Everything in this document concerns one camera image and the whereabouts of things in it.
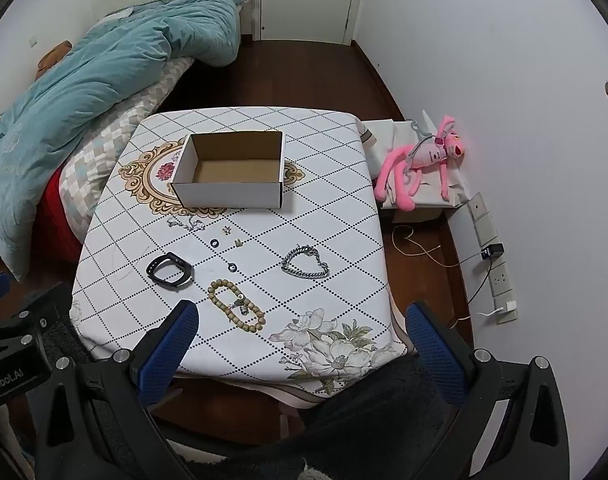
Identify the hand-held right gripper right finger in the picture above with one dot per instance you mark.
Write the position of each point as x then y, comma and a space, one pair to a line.
434, 355

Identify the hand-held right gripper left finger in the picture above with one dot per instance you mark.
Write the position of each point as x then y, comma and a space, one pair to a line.
168, 347

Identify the black smart band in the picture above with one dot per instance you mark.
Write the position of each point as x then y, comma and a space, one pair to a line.
155, 270

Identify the white cardboard box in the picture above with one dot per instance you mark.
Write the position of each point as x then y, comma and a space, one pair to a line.
223, 195

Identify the person's dark fleece pants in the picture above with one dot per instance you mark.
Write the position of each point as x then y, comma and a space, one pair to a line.
374, 410

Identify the white plug adapter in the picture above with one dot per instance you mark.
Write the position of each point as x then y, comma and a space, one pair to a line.
506, 307

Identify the red cloth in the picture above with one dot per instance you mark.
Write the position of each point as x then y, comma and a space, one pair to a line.
53, 220

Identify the white power strip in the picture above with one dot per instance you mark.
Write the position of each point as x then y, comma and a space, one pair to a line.
501, 285

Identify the black charger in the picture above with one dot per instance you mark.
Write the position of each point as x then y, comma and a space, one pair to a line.
493, 250

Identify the beige striped under cloth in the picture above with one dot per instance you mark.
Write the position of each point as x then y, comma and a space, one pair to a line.
294, 394

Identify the brown cardboard box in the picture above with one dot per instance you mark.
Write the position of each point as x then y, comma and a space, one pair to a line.
419, 215

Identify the pink plush toy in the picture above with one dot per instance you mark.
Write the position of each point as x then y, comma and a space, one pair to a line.
424, 155

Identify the white diamond pattern tablecloth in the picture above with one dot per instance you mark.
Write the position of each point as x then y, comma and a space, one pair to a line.
309, 185

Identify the teal quilt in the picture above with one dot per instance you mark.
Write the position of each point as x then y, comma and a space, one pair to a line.
83, 85

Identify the grey clothes hanger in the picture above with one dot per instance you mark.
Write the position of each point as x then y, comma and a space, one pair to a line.
420, 130

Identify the brown plush toy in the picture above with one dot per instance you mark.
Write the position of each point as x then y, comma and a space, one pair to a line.
53, 55

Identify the white door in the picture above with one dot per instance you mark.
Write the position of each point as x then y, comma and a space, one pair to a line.
309, 0

